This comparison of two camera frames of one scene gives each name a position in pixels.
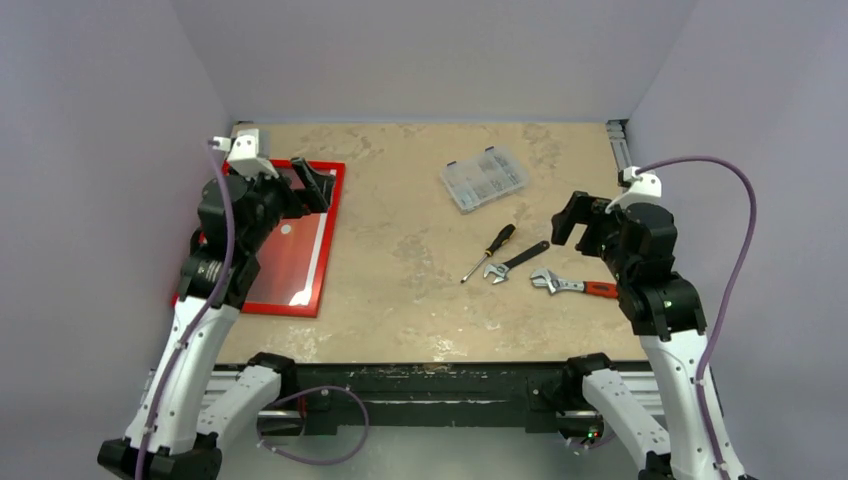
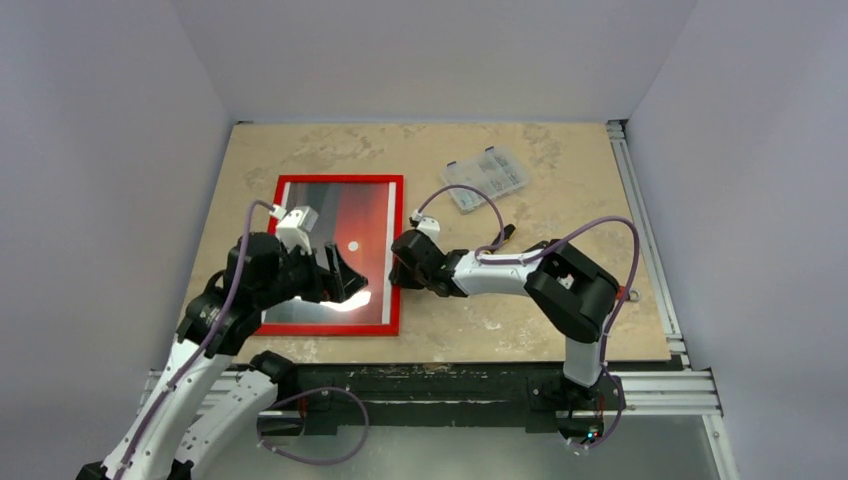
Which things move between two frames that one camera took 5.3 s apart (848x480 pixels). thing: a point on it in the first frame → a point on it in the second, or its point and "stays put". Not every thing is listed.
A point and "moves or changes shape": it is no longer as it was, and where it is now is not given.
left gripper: x=314 y=184 → x=340 y=283
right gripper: x=589 y=225 → x=411 y=263
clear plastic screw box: x=483 y=177 stays put
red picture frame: x=294 y=257 moves or changes shape
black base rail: x=545 y=397 stays put
